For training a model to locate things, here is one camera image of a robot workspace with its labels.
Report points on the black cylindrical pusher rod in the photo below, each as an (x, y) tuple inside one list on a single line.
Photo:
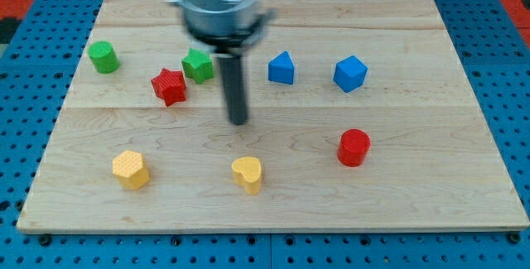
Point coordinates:
[(231, 71)]

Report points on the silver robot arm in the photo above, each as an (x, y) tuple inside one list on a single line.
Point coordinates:
[(229, 28)]

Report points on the green star block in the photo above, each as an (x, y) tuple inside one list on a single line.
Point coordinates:
[(198, 66)]

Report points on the red star block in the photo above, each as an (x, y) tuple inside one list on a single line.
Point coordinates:
[(170, 86)]

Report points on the blue triangular prism block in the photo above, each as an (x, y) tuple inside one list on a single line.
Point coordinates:
[(281, 69)]

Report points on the yellow heart block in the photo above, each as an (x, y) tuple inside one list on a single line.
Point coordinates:
[(247, 172)]

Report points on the blue cube block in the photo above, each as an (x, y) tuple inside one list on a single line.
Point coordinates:
[(350, 73)]

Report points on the green cylinder block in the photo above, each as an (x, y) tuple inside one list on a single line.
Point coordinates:
[(103, 57)]

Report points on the light wooden board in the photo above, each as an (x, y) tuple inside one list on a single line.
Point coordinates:
[(432, 165)]

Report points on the yellow hexagon block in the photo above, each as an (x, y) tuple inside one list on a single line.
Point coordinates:
[(130, 169)]

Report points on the red cylinder block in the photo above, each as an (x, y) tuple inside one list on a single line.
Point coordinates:
[(353, 147)]

